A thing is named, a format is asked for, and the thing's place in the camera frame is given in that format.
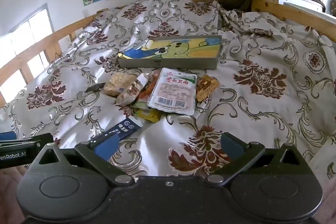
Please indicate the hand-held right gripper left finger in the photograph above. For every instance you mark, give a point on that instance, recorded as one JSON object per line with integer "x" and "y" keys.
{"x": 106, "y": 146}

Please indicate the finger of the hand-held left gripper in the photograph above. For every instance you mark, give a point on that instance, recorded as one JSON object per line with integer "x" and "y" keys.
{"x": 31, "y": 141}
{"x": 6, "y": 136}

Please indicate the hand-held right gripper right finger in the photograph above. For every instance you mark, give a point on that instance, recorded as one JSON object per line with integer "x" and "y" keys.
{"x": 232, "y": 146}

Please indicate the blue white snack packet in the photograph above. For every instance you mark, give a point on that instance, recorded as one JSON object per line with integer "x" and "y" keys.
{"x": 123, "y": 128}

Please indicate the yellow snack packet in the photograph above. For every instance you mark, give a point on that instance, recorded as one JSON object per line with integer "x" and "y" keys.
{"x": 149, "y": 115}

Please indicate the clear snack packet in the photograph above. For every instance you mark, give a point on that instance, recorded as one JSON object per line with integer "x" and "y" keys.
{"x": 128, "y": 94}

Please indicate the rice puff cake packet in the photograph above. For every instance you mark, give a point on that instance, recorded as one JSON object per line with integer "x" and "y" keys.
{"x": 118, "y": 83}

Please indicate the brown orange snack packet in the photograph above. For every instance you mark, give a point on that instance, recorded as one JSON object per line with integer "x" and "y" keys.
{"x": 206, "y": 87}

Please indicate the orange red snack packet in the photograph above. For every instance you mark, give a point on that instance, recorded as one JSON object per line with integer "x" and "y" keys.
{"x": 151, "y": 87}

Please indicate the white tofu packet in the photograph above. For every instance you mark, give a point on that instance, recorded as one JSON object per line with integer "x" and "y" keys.
{"x": 170, "y": 92}

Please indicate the grey tray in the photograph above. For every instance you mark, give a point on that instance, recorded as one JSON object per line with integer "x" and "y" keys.
{"x": 183, "y": 64}

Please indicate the floral printed blanket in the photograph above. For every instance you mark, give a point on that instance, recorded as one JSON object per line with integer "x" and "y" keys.
{"x": 249, "y": 121}

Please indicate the small black hair clip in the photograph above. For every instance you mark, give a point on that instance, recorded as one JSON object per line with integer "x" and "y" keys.
{"x": 93, "y": 88}

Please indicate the white folded paper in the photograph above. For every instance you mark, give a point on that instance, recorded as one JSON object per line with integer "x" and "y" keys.
{"x": 149, "y": 44}

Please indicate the wooden bed frame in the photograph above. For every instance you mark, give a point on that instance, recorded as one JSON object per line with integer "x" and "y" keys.
{"x": 302, "y": 16}

